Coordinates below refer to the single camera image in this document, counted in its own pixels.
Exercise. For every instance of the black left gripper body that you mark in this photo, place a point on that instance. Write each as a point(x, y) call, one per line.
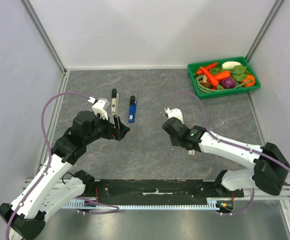
point(105, 130)

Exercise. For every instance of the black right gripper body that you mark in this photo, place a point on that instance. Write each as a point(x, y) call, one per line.
point(175, 142)

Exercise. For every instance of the blue and black stapler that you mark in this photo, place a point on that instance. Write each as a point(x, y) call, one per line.
point(132, 109)

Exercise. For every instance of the beige and black stapler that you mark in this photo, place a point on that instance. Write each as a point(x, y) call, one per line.
point(114, 101)

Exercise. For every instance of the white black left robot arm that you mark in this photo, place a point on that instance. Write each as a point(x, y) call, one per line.
point(28, 214)

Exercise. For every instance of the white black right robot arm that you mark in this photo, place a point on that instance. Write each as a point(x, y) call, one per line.
point(265, 167)

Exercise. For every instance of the brown toy mushroom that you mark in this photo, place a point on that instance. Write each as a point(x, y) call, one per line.
point(205, 82)

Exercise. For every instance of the green toy long beans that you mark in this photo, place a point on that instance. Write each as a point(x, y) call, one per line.
point(215, 89)

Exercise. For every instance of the orange toy carrot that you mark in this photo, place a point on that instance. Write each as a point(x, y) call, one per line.
point(223, 75)
point(208, 67)
point(210, 77)

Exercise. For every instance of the green plastic basket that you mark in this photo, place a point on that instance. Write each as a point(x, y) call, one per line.
point(193, 67)

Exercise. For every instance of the purple toy onion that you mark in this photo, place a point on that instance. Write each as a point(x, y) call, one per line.
point(228, 83)

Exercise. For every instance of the white toy radish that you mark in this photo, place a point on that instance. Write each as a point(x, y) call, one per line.
point(229, 65)

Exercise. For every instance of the green toy leafy vegetable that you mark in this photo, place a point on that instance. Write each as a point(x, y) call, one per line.
point(239, 73)

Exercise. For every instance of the small orange toy pumpkin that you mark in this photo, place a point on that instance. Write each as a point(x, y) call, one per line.
point(249, 81)

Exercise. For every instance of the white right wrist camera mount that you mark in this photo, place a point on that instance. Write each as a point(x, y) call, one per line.
point(174, 113)

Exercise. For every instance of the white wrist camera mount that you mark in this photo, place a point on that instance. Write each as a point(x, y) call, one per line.
point(174, 113)
point(99, 107)

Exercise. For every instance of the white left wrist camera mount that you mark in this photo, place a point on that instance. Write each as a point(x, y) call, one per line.
point(99, 107)

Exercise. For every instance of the aluminium frame rail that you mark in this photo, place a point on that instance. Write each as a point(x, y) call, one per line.
point(43, 34)

